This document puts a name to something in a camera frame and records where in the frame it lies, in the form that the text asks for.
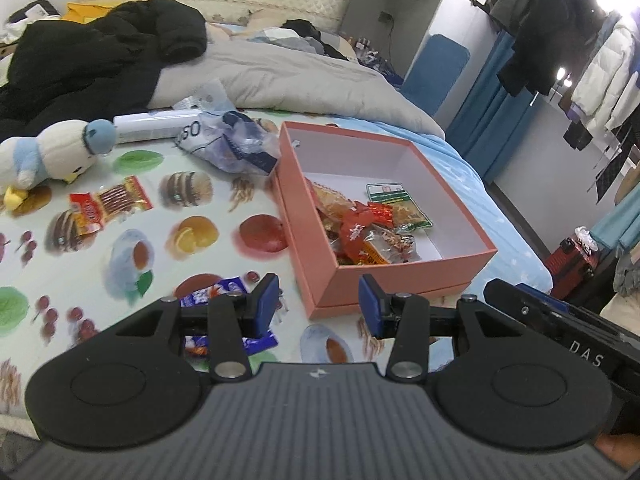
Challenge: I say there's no pile of clothes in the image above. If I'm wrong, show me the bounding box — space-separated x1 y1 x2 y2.
245 19 358 63

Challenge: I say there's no red suitcase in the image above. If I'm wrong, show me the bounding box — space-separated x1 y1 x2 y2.
542 237 601 301

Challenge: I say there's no black puffer jacket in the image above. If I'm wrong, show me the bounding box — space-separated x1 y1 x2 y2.
0 0 208 138

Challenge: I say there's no white puffer jacket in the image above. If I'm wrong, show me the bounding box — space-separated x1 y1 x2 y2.
570 12 640 133

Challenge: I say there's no blue white plush penguin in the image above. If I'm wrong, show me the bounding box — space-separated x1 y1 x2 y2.
0 119 118 211

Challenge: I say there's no black white bag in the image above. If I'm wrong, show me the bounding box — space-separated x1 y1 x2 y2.
0 2 63 56

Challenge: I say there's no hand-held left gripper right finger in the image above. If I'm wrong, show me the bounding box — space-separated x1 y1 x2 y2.
358 274 508 381

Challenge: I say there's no teal cloth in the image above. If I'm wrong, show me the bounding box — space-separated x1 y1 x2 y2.
590 195 640 261

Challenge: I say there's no blue white snack packet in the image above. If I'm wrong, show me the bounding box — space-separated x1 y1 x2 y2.
177 275 278 358

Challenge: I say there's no blue curtain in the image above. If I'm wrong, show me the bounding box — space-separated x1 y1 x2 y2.
445 30 538 183

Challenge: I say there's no red label sausage packet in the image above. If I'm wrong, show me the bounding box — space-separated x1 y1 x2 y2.
69 176 154 237

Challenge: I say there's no yellow cloth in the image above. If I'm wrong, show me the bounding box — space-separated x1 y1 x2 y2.
60 2 123 25

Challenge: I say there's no dark red snack packet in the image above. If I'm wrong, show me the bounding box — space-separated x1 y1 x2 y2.
340 200 381 261

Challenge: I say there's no person's right hand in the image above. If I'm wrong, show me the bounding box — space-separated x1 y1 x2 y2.
597 432 640 471

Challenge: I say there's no group of small bottles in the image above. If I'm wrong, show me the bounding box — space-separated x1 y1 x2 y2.
345 35 391 68

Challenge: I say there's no fruit printed mat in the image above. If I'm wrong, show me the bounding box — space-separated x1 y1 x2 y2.
0 110 391 411

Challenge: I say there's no dark hanging garment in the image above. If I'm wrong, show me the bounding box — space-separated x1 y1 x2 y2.
562 105 601 151

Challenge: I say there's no blue chair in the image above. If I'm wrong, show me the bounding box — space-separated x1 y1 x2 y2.
400 34 471 118

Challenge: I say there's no white cylindrical can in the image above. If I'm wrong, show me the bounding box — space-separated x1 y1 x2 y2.
112 110 201 145

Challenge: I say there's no green label snack packet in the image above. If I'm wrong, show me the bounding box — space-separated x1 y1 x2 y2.
365 181 433 233

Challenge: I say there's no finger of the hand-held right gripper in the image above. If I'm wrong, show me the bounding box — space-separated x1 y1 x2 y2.
482 277 531 318

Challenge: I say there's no black hanging coat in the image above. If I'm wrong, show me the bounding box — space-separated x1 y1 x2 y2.
497 0 608 98

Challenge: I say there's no grey quilt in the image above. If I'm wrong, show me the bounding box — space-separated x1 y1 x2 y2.
147 37 446 138

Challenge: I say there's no clear blue-printed plastic bag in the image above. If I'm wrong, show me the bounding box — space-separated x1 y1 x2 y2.
172 79 281 176

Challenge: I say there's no red label orange snack packet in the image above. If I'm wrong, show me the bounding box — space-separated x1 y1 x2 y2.
305 177 361 231

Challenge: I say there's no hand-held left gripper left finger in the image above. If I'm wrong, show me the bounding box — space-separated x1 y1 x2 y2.
116 272 281 381

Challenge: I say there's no pink cardboard box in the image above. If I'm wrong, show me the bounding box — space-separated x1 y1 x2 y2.
270 121 498 321

